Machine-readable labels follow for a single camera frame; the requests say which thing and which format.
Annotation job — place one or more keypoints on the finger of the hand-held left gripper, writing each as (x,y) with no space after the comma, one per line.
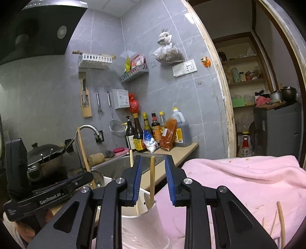
(79,183)

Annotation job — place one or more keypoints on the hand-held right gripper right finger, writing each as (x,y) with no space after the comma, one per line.
(170,179)

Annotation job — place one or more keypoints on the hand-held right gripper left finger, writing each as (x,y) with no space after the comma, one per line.
(137,177)

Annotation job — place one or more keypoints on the white plastic utensil holder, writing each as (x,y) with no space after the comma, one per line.
(148,227)

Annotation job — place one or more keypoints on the person's left hand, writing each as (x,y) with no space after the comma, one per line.
(28,229)

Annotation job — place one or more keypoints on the steel sink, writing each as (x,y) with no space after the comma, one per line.
(114,165)

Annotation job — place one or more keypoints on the black wok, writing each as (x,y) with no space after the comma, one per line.
(45,165)

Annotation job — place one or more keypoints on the loofah scrubber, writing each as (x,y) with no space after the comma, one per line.
(96,159)

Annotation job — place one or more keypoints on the pink sponge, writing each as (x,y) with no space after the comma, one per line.
(118,150)

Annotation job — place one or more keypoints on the dark soy sauce bottle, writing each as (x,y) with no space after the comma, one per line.
(138,141)

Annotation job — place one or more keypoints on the white salt bag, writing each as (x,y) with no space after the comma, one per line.
(151,143)

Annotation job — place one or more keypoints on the steel wool scrubber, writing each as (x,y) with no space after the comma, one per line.
(109,154)

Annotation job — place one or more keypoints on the pump dispenser bottle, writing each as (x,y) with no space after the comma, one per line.
(130,136)

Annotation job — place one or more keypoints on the red chili powder bag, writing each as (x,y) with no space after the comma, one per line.
(168,135)

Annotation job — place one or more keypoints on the cooking oil jug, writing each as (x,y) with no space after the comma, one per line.
(183,134)

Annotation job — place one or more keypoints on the black cap vinegar bottle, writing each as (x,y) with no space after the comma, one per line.
(155,129)

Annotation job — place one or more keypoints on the hanging mesh strainer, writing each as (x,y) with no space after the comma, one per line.
(117,129)

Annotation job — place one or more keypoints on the yellow cap sauce bottle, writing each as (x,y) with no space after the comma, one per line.
(146,124)

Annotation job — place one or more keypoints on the chrome faucet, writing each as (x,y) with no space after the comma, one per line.
(87,126)

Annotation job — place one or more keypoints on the clear yellow cap bottle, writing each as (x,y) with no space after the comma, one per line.
(162,122)

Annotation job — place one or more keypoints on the white towel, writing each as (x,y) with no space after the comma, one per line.
(9,235)

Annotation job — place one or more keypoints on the pink floral blanket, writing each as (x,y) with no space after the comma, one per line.
(239,182)

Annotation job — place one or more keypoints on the red plastic bag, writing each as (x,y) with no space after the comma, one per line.
(133,104)

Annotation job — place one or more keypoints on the wooden knife rack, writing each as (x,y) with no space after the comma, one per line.
(86,107)

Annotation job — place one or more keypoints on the hanging metal utensil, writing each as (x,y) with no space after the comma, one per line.
(98,100)

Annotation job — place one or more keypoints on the green box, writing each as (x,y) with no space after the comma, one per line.
(238,102)

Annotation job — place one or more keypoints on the yellow green snack packet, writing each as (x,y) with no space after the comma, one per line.
(128,65)

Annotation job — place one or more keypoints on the red snack packet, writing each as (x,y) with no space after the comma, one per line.
(138,61)

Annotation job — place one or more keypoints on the grey cabinet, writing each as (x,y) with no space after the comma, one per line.
(277,129)

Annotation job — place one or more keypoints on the pink cloth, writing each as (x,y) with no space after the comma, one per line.
(261,100)

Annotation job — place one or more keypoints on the green thermos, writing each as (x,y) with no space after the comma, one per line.
(235,75)

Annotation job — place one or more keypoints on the orange plug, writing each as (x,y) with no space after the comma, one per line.
(205,61)

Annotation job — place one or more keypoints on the wooden storage shelf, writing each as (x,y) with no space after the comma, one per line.
(248,82)

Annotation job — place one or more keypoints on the plastic bag of dried goods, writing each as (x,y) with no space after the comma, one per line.
(168,53)

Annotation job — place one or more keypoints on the metal pot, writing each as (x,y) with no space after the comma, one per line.
(276,96)

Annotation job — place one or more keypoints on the black range hood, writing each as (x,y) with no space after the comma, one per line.
(35,28)

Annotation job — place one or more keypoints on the black pot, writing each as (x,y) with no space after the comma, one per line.
(288,93)

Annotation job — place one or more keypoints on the black wall outlet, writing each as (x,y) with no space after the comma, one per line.
(100,137)

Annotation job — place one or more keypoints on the white wall box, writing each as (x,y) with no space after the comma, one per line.
(120,99)

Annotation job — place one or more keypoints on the grey wall shelf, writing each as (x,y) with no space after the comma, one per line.
(135,73)

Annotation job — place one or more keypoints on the wooden door frame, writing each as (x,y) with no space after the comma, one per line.
(222,83)

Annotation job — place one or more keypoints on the white wall switch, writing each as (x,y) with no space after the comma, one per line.
(178,70)

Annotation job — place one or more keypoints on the white wall socket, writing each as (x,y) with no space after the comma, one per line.
(190,67)

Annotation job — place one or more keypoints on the white wall basket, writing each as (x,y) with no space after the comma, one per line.
(95,59)

